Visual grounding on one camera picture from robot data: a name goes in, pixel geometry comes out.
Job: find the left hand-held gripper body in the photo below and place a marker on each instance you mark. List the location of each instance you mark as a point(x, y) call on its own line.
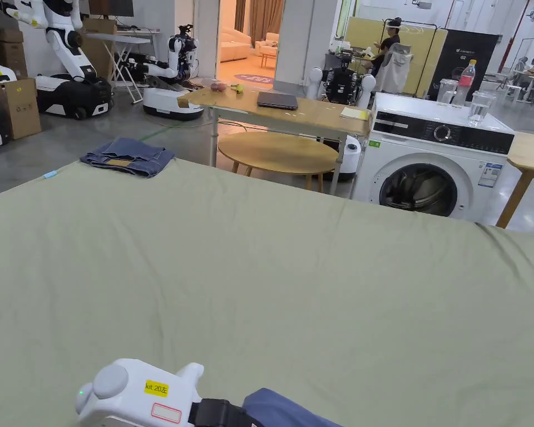
point(129, 402)

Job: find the dark blue garment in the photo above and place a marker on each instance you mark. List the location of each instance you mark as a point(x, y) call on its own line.
point(280, 411)

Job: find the bed with pale green sheet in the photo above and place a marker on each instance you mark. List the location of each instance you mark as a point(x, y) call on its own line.
point(267, 289)

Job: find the folded blue jeans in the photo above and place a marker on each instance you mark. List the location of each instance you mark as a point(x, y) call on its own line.
point(129, 155)

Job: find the white robot with black arms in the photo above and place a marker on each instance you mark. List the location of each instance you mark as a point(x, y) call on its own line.
point(173, 95)

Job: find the large white humanoid robot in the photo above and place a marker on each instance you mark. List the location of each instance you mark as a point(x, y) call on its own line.
point(66, 58)

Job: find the tall brown cardboard carton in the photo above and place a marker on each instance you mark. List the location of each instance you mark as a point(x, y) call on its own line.
point(99, 44)

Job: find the cream sofa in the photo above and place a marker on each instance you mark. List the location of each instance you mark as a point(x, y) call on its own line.
point(236, 44)

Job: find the white robot with round shoulders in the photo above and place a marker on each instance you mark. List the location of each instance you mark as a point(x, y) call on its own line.
point(342, 82)

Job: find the white washing machine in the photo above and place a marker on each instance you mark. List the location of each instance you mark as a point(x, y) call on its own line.
point(431, 155)

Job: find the black standing banner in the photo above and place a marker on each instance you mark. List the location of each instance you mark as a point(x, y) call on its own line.
point(465, 58)

